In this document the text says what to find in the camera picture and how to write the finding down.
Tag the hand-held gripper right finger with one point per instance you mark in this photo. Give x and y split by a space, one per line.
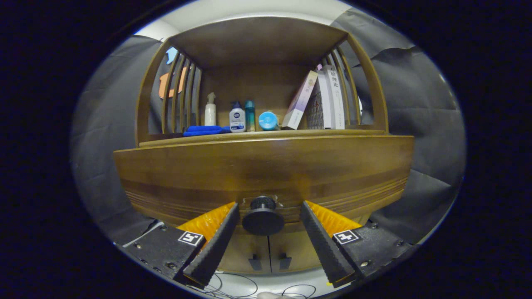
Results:
324 245

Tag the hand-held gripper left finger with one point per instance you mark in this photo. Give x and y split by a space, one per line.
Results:
216 245

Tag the black round drawer knob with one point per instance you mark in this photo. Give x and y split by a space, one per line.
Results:
263 218

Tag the brown wooden drawer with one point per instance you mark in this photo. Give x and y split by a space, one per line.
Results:
249 166

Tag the white and blue tube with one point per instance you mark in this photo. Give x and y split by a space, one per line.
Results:
268 121

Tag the wooden cabinet door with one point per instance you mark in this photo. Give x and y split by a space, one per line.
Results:
297 249
245 253

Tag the wooden countertop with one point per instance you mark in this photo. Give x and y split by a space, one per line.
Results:
291 133

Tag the brown wooden cabinet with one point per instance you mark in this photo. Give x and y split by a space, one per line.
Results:
257 41

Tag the blue folded cloth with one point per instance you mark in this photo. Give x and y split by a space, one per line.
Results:
203 130

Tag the white bottle with blue cap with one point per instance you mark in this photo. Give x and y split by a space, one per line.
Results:
237 120

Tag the white pump bottle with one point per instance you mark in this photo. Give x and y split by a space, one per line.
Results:
210 114

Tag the teal bottle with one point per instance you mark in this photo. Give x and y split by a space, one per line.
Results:
249 116

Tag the book with patterned cover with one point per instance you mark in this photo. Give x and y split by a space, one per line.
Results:
320 104

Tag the purple and white book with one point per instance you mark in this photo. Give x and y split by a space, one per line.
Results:
300 101

